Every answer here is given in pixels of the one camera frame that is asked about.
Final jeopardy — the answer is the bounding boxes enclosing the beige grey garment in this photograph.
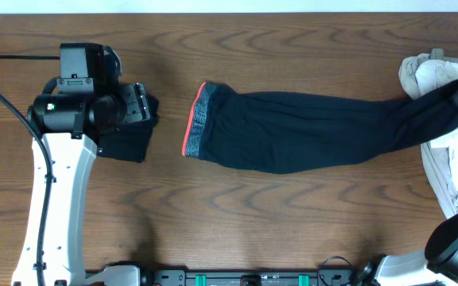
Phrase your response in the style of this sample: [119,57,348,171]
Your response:
[398,48,458,99]

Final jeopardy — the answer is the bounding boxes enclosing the dark navy leggings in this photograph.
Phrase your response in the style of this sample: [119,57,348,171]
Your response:
[180,77,458,176]

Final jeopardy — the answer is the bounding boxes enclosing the white crumpled garment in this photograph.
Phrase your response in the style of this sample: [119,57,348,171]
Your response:
[415,60,458,218]

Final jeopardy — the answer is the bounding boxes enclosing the folded black polo shirt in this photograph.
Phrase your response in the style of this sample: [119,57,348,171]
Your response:
[97,95,159,163]

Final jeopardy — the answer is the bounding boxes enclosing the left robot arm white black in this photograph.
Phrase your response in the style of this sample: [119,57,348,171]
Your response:
[11,79,155,285]

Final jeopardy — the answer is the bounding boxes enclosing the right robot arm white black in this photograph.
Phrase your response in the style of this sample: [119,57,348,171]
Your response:
[346,79,458,285]

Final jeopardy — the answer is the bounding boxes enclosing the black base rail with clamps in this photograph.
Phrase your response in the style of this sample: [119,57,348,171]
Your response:
[85,256,373,286]

